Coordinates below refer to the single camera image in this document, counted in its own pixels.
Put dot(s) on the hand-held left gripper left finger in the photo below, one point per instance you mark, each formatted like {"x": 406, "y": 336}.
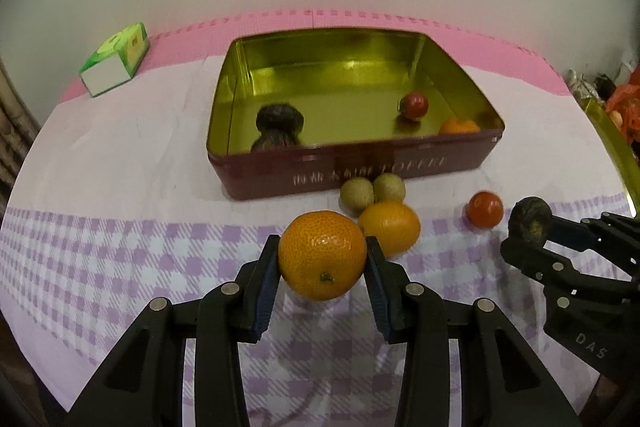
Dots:
{"x": 265, "y": 294}

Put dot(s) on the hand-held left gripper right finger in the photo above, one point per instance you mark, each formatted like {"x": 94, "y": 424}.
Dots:
{"x": 377, "y": 299}

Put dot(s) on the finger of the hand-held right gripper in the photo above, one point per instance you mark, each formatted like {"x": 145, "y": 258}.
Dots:
{"x": 530, "y": 259}
{"x": 572, "y": 232}

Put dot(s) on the red tomato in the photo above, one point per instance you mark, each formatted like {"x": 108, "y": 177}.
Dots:
{"x": 415, "y": 106}
{"x": 484, "y": 208}

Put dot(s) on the orange mandarin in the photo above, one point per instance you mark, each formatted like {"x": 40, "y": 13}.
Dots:
{"x": 320, "y": 252}
{"x": 457, "y": 127}
{"x": 395, "y": 227}

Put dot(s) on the brown green kiwi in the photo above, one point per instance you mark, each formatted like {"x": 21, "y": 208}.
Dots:
{"x": 390, "y": 187}
{"x": 357, "y": 195}

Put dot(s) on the red rectangular tin box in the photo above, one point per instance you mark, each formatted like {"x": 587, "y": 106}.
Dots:
{"x": 350, "y": 72}

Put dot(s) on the clutter at right edge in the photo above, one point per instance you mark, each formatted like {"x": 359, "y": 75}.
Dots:
{"x": 617, "y": 147}

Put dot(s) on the orange plastic bag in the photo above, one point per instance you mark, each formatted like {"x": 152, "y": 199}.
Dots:
{"x": 627, "y": 107}

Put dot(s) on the crumpled silver wrapper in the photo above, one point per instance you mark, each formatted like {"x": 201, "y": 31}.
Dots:
{"x": 582, "y": 82}

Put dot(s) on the purple checked tablecloth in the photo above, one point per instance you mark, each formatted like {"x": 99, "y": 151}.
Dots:
{"x": 125, "y": 157}

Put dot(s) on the pink foam mat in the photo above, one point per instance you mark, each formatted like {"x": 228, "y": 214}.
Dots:
{"x": 175, "y": 42}

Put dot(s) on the green tissue box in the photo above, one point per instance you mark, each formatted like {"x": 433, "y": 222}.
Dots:
{"x": 120, "y": 52}

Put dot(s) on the beige rattan furniture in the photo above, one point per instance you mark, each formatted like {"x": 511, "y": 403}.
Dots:
{"x": 12, "y": 132}

